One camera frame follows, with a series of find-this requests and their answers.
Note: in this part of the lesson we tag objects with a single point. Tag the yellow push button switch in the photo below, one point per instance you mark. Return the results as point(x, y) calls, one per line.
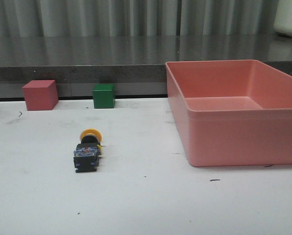
point(88, 151)

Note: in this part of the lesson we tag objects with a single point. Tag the green cube block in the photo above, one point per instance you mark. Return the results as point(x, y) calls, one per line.
point(104, 96)

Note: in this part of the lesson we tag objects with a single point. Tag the grey stone counter ledge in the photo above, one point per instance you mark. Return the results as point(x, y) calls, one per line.
point(135, 65)

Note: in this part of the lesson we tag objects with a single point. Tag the pink plastic bin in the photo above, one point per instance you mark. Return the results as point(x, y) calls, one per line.
point(231, 112)

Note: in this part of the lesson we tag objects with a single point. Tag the pink cube block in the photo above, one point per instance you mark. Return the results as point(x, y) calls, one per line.
point(40, 95)

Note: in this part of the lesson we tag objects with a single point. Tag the white appliance in background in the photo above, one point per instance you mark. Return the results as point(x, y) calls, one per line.
point(283, 18)

